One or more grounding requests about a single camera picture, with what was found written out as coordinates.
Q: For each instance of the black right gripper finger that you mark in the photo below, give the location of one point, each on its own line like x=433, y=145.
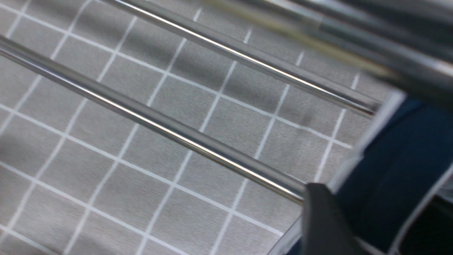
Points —
x=324, y=228

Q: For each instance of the navy slip-on shoe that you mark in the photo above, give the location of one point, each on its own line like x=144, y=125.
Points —
x=395, y=187

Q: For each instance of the grey checked tablecloth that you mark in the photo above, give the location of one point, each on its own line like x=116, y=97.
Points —
x=78, y=179

